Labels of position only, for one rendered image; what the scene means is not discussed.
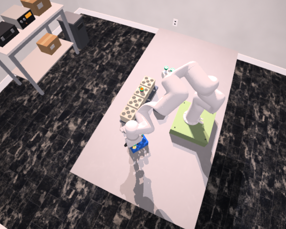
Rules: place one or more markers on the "white tube rack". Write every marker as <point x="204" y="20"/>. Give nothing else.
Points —
<point x="163" y="74"/>

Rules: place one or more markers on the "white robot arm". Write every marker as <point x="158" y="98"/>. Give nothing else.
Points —
<point x="206" y="97"/>

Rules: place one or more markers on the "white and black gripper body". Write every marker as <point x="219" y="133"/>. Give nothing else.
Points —
<point x="130" y="143"/>

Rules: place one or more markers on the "blue tube rack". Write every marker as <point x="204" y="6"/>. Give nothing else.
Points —
<point x="140" y="145"/>

